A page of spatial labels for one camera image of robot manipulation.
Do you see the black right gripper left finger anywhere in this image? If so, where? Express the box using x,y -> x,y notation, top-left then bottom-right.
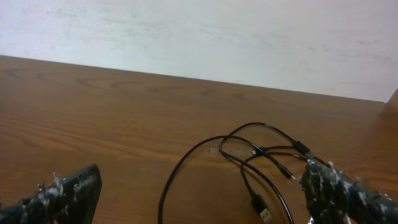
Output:
1,164 -> 102,224

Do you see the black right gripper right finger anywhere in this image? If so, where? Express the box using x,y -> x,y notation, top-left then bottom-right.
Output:
300,159 -> 397,224

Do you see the black cable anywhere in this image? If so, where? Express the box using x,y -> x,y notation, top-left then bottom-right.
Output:
218,122 -> 330,224
157,135 -> 297,224

